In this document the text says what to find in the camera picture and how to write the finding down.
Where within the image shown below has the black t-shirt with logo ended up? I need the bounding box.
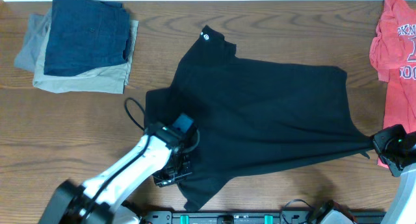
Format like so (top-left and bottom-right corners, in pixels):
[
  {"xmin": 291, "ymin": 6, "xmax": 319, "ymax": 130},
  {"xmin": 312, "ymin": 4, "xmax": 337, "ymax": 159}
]
[{"xmin": 145, "ymin": 27, "xmax": 372, "ymax": 212}]

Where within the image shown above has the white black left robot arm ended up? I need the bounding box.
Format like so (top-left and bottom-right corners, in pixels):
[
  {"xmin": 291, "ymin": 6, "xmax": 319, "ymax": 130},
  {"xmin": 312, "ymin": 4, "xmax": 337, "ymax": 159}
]
[{"xmin": 39, "ymin": 119, "xmax": 200, "ymax": 223}]

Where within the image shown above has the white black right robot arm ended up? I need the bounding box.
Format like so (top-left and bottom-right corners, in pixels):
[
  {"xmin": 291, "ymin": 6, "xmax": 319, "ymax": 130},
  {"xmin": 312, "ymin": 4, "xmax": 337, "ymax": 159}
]
[{"xmin": 306, "ymin": 125, "xmax": 415, "ymax": 224}]

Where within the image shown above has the red printed t-shirt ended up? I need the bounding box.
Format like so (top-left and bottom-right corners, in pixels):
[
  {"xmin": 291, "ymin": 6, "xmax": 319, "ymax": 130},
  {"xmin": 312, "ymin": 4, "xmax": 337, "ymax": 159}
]
[{"xmin": 369, "ymin": 0, "xmax": 416, "ymax": 169}]

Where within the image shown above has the folded beige garment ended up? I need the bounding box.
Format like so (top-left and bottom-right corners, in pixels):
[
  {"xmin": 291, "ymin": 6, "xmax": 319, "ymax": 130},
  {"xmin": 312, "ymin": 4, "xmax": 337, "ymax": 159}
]
[{"xmin": 32, "ymin": 10, "xmax": 138, "ymax": 94}]

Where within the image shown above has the folded navy blue garment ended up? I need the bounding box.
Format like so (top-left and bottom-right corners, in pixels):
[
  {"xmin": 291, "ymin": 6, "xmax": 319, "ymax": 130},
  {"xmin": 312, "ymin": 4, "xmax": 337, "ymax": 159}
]
[{"xmin": 44, "ymin": 0, "xmax": 130, "ymax": 77}]

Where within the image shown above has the folded grey garment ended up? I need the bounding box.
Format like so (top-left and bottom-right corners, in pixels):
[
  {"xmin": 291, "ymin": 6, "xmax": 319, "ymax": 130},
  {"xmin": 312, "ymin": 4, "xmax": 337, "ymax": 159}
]
[{"xmin": 14, "ymin": 14, "xmax": 47, "ymax": 73}]

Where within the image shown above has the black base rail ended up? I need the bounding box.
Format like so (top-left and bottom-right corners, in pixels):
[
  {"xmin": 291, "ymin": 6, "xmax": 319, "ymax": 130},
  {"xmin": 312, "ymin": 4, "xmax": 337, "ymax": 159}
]
[{"xmin": 139, "ymin": 210, "xmax": 384, "ymax": 224}]

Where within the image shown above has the black looped base cable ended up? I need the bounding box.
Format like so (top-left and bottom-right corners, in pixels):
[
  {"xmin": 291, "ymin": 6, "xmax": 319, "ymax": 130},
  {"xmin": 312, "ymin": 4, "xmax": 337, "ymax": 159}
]
[{"xmin": 279, "ymin": 199, "xmax": 313, "ymax": 224}]

